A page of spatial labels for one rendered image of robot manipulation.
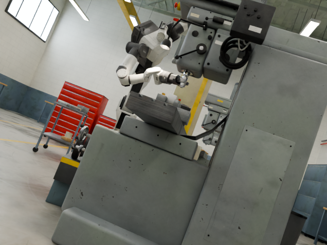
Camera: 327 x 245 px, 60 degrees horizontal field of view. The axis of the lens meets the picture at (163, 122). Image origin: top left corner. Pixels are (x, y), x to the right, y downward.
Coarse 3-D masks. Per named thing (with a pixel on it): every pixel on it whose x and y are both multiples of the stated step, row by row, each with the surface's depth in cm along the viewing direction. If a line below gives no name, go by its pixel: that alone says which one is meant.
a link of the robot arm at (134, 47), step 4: (128, 44) 224; (132, 44) 223; (136, 44) 222; (140, 44) 222; (128, 48) 224; (132, 48) 221; (136, 48) 220; (128, 52) 221; (132, 52) 219; (136, 52) 219; (136, 56) 219
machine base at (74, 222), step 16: (64, 224) 165; (80, 224) 164; (96, 224) 164; (112, 224) 174; (64, 240) 164; (80, 240) 162; (96, 240) 161; (112, 240) 160; (128, 240) 160; (144, 240) 168
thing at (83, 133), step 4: (84, 128) 199; (88, 128) 205; (80, 132) 197; (84, 132) 202; (88, 132) 207; (76, 136) 203; (80, 136) 198; (84, 136) 205; (88, 136) 201; (80, 140) 201
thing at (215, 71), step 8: (216, 40) 189; (216, 48) 188; (232, 48) 187; (208, 56) 188; (216, 56) 187; (232, 56) 186; (208, 64) 187; (216, 64) 186; (208, 72) 194; (216, 72) 188; (224, 72) 185; (216, 80) 204; (224, 80) 197
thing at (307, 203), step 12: (312, 168) 854; (324, 168) 775; (312, 180) 824; (324, 180) 763; (300, 192) 877; (312, 192) 791; (324, 192) 758; (300, 204) 844; (312, 204) 765; (324, 204) 754; (312, 216) 753; (312, 228) 749; (324, 228) 746; (324, 240) 742
